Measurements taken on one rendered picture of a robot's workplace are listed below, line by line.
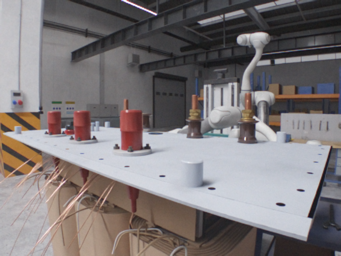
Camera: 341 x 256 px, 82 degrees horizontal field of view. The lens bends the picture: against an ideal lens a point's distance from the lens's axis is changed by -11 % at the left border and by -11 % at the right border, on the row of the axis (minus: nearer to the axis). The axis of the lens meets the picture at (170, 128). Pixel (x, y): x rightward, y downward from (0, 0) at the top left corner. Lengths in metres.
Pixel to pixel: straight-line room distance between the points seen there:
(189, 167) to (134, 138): 0.32
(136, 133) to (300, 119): 5.21
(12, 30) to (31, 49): 0.58
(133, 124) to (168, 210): 0.30
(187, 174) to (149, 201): 0.43
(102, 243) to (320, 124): 5.20
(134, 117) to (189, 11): 8.07
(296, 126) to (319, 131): 0.53
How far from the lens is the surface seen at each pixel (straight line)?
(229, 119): 1.41
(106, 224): 0.99
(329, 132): 5.65
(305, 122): 5.68
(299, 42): 12.91
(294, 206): 0.35
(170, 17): 9.17
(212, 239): 0.79
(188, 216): 0.70
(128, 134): 0.66
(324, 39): 12.79
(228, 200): 0.34
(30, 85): 5.97
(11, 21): 6.20
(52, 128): 1.24
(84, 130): 0.94
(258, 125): 1.49
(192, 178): 0.38
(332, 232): 1.40
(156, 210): 0.79
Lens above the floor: 1.49
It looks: 4 degrees down
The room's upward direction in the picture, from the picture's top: straight up
